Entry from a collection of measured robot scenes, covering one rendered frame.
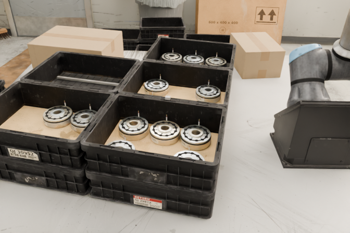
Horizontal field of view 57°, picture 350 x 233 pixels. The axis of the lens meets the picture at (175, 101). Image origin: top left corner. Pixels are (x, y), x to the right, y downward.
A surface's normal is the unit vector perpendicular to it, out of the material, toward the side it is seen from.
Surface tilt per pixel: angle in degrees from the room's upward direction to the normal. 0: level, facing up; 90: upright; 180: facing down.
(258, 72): 90
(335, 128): 90
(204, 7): 78
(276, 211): 0
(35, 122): 0
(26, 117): 0
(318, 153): 90
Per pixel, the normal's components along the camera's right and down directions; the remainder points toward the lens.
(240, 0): -0.03, 0.37
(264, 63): 0.12, 0.52
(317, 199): 0.02, -0.85
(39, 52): -0.19, 0.51
